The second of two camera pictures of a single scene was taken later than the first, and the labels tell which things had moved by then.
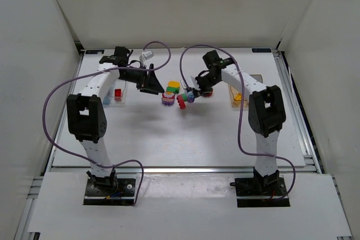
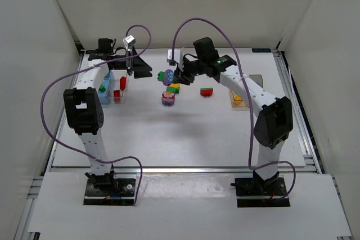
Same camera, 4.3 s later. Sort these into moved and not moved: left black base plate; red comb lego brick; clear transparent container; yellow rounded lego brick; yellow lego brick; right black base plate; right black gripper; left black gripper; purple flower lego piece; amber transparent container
Moved: right black gripper; red comb lego brick; left black gripper; purple flower lego piece
Not moved: yellow rounded lego brick; amber transparent container; yellow lego brick; clear transparent container; right black base plate; left black base plate
